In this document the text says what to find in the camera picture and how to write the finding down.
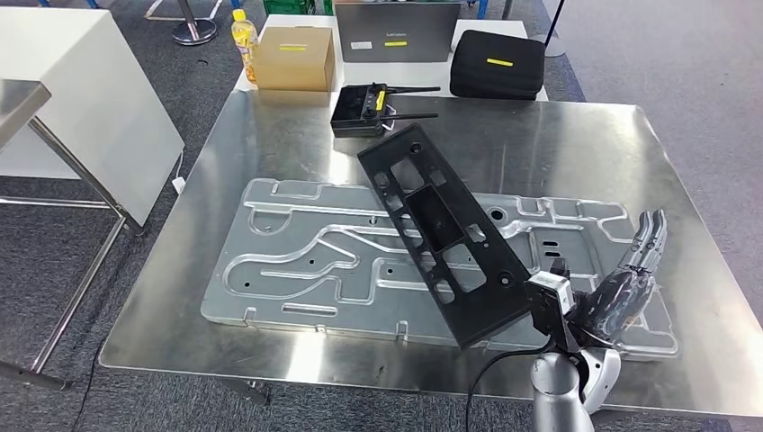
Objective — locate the yellow drink bottle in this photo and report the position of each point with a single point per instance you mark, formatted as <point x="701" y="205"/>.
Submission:
<point x="244" y="44"/>

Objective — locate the chrome stanchion post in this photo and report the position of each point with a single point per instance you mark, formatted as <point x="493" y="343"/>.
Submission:
<point x="193" y="30"/>

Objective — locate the white cabinet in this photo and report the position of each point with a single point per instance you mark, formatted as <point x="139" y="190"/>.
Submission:
<point x="101" y="89"/>

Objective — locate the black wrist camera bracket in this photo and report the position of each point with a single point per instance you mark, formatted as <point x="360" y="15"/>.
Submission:
<point x="548" y="322"/>

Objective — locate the black pole stand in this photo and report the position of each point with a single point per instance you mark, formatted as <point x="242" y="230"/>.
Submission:
<point x="551" y="36"/>

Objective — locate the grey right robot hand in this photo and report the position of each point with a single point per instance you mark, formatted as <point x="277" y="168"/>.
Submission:
<point x="614" y="298"/>

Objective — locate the brown cardboard box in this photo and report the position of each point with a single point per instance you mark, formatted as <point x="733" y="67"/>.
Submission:
<point x="292" y="59"/>

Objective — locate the white power strip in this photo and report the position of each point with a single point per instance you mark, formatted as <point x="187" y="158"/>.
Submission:
<point x="178" y="185"/>

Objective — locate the grey flat part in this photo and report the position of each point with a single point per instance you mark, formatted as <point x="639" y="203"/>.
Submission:
<point x="298" y="256"/>

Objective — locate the green plastic crate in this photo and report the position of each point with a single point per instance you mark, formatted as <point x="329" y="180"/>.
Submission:
<point x="289" y="6"/>

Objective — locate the grey laptop box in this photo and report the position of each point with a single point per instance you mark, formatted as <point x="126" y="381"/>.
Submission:
<point x="396" y="30"/>

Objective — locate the white table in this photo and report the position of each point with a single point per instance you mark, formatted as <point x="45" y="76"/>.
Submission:
<point x="429" y="74"/>

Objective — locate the black router with antennas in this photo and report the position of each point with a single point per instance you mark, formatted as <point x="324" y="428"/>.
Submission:
<point x="357" y="113"/>

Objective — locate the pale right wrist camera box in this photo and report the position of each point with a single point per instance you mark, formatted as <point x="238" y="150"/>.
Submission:
<point x="554" y="289"/>

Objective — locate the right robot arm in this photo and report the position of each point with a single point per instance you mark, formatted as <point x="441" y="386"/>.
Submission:
<point x="557" y="393"/>

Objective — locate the black license plate frame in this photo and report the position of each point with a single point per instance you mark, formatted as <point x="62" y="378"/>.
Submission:
<point x="441" y="226"/>

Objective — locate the black zip case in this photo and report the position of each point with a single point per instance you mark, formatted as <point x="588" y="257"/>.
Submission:
<point x="498" y="65"/>

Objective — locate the stainless steel table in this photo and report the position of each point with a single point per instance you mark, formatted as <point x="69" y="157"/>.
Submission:
<point x="566" y="149"/>

